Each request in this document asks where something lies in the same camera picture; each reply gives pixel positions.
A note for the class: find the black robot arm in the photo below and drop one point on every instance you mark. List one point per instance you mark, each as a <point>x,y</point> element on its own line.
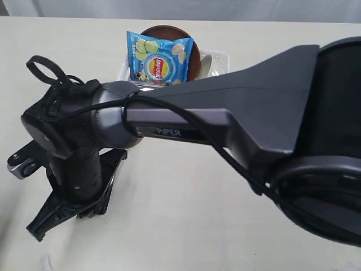
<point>290,126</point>

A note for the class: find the stainless steel table knife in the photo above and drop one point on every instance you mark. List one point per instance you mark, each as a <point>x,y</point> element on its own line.
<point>116,173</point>

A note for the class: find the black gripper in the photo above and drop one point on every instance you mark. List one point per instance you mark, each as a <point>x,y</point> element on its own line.
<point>80,187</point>

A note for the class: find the white plastic lattice basket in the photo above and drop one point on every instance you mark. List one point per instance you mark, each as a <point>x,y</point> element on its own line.
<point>224,57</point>

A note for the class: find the brown round plate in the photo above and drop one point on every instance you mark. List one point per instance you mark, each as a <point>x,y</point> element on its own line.
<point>168,32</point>

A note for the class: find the blue Lays chip bag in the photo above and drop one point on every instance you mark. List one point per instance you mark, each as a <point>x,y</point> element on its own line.
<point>158,61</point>

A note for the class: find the white ceramic bowl black flowers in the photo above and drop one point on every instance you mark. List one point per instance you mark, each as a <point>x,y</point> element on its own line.
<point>211,66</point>

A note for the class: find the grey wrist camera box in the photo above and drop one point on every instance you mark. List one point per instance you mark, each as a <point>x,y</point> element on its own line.
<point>23,162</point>

